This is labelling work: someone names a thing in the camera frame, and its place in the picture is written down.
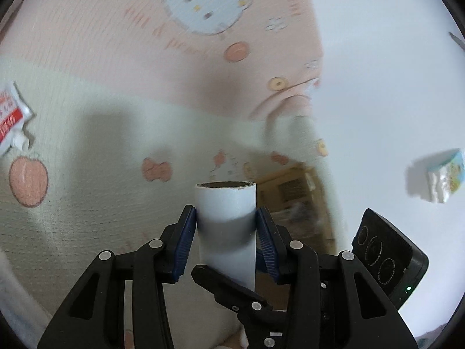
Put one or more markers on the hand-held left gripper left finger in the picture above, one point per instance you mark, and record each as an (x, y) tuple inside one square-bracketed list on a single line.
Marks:
[(183, 247)]

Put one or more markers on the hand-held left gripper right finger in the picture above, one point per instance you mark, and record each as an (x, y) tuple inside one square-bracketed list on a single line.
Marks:
[(267, 251)]

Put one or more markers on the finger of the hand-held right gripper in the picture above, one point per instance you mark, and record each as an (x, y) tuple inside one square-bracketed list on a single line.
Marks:
[(232, 292)]

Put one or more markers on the white paper roll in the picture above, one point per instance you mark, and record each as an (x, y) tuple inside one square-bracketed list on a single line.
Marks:
[(225, 225)]

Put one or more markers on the brown cardboard box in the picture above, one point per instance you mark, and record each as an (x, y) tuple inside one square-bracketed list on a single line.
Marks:
[(294, 196)]

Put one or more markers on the white printed tissue pack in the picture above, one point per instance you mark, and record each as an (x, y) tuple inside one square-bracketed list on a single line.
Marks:
[(448, 174)]

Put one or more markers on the pink cream printed blanket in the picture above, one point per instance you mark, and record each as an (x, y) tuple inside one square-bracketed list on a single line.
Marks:
[(109, 80)]

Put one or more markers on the red white squeeze tube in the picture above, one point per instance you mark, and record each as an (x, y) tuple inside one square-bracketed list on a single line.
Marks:
[(9, 116)]

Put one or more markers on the dark thin object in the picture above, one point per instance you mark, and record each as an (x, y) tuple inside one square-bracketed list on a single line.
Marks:
[(457, 40)]

